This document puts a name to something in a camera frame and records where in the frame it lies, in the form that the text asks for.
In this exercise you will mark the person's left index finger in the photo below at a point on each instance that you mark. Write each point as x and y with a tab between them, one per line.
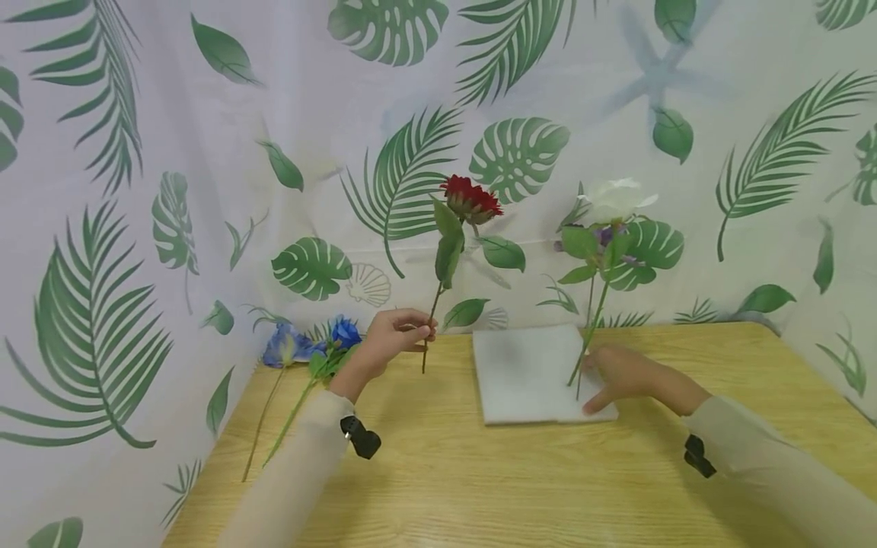
411	316

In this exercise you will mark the person's left fingers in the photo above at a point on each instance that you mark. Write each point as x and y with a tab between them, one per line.
414	345

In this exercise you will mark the person's left forearm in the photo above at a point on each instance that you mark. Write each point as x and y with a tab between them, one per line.
294	472

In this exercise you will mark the person's left hand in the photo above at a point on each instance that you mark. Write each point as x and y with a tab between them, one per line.
380	346

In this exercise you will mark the person's right fingers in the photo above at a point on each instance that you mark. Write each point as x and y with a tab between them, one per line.
601	364

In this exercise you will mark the light blue artificial flower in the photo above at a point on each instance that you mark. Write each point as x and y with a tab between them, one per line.
288	346

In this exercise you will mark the white artificial flower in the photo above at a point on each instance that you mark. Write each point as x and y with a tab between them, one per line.
616	199

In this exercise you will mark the white foam block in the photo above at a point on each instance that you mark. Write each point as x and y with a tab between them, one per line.
524	373

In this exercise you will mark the person's right thumb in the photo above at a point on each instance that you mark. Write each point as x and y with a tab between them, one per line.
601	403

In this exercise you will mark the purple artificial flower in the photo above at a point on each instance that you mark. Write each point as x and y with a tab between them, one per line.
604	234

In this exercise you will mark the person's right hand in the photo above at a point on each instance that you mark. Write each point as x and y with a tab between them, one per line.
644	377

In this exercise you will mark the black wrist band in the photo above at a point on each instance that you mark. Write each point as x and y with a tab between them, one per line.
362	438
697	455

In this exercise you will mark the red artificial flower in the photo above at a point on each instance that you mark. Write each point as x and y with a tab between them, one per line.
471	196

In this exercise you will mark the dark blue artificial flower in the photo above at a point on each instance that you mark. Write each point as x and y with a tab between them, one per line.
344	332

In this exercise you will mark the person's left thumb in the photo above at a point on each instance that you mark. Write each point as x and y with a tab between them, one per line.
419	332

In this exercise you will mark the person's right forearm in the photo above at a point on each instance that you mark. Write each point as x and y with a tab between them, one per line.
781	472

